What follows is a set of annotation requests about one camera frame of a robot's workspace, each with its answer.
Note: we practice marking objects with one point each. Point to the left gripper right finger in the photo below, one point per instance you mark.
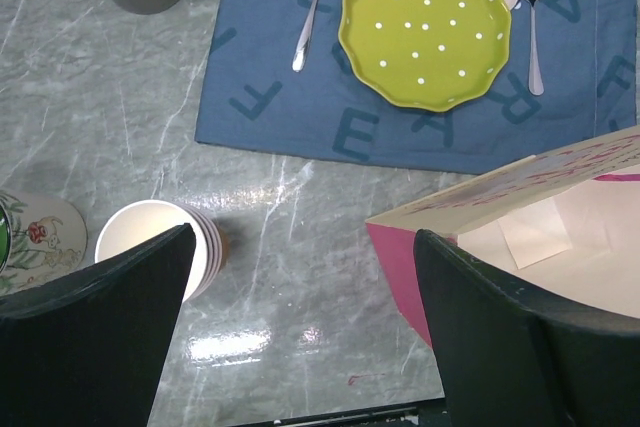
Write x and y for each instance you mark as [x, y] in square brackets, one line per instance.
[510, 353]

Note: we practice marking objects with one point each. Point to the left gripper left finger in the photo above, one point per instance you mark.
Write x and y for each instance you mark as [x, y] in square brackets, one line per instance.
[88, 348]

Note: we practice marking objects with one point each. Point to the pink paper gift bag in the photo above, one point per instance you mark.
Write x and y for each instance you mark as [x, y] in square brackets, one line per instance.
[566, 220]

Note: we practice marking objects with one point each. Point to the green interior enamel mug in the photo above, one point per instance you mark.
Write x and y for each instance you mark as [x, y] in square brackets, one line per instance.
[42, 238]

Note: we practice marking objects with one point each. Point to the stack of brown paper cups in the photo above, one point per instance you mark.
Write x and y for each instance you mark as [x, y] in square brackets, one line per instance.
[140, 221]

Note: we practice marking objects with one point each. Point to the blue alphabet cloth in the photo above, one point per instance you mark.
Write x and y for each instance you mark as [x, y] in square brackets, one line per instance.
[252, 99]

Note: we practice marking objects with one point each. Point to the yellow-green dotted plate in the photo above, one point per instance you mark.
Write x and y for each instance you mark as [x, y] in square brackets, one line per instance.
[426, 54]

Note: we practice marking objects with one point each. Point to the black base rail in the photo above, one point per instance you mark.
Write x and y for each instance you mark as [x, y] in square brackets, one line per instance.
[419, 413]

